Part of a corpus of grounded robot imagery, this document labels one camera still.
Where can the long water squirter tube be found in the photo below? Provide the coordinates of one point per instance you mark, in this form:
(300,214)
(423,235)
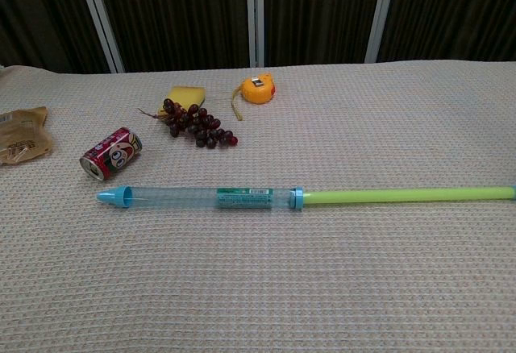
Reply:
(181,199)

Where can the yellow sponge block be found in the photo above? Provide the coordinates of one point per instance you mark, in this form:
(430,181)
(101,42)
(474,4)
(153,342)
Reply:
(187,95)

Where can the beige woven tablecloth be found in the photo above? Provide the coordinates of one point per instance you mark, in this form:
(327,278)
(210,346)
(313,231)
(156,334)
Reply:
(258,268)

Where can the brown sauce pouch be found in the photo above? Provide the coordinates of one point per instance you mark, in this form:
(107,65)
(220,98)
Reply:
(24,135)

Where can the dark red grape bunch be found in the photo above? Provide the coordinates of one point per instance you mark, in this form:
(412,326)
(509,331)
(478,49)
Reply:
(201,125)

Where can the green toothbrush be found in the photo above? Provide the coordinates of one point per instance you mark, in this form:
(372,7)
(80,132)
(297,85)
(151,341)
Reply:
(403,194)

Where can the dark folding screen panel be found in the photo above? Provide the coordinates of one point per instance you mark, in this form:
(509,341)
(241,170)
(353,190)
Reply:
(173,14)
(48,14)
(451,10)
(318,10)

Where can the orange tape measure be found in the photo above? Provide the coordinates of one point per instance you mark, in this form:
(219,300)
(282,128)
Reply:
(258,89)

